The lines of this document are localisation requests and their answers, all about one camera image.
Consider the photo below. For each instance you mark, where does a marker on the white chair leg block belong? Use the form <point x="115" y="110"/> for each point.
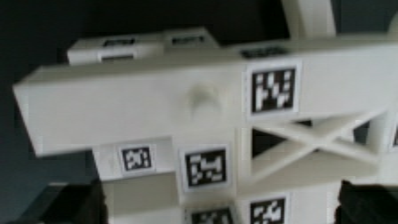
<point x="188" y="38"/>
<point x="103" y="48"/>

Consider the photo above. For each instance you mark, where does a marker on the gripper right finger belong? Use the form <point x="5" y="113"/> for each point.
<point x="367" y="204"/>

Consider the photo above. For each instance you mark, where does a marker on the white chair back frame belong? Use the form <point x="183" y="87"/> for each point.
<point x="279" y="111"/>

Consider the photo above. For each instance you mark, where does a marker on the small white tag cube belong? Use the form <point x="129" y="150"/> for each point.
<point x="135" y="158"/>

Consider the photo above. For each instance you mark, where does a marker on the white L-shaped fence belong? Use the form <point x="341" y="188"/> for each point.
<point x="309" y="18"/>

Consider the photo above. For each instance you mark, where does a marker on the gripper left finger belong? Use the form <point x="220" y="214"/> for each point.
<point x="69" y="204"/>

